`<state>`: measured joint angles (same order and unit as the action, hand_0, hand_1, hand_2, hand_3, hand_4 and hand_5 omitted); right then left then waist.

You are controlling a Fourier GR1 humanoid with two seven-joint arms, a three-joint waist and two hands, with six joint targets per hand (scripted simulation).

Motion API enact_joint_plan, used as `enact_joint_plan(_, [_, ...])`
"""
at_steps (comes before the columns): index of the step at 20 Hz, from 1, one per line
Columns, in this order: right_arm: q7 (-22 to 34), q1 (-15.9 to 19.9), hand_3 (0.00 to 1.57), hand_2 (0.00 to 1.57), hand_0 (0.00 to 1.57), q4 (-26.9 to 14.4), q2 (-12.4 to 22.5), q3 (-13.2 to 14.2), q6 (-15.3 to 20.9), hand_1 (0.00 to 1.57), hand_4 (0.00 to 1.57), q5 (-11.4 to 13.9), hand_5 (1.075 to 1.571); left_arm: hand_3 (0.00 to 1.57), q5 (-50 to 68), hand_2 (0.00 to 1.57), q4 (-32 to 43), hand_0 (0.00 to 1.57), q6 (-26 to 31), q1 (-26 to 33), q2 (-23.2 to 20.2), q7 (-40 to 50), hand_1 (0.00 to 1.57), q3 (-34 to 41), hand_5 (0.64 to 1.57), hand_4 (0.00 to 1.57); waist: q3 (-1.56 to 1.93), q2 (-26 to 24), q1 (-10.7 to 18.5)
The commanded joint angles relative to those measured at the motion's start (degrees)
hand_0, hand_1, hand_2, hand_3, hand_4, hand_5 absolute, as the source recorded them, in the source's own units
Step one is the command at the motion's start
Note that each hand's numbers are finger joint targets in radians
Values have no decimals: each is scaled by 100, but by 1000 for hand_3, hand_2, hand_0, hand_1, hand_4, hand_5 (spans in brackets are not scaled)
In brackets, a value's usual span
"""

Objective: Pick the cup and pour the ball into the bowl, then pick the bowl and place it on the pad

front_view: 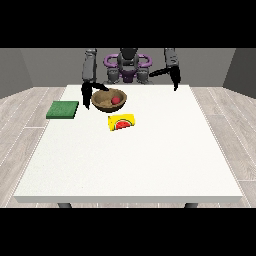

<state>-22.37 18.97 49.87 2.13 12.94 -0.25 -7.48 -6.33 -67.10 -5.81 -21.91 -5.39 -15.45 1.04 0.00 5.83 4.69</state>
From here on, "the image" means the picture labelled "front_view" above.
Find green square pad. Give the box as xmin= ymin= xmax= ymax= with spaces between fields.
xmin=45 ymin=100 xmax=80 ymax=120

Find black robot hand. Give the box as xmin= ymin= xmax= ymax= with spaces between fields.
xmin=80 ymin=80 xmax=110 ymax=111
xmin=148 ymin=65 xmax=182 ymax=92

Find grey robot trunk purple rings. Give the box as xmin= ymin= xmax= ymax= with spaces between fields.
xmin=102 ymin=48 xmax=154 ymax=86

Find brown wooden bowl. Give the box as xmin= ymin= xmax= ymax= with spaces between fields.
xmin=91 ymin=88 xmax=128 ymax=113

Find yellow cup with melon print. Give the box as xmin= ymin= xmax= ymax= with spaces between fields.
xmin=107 ymin=113 xmax=136 ymax=132

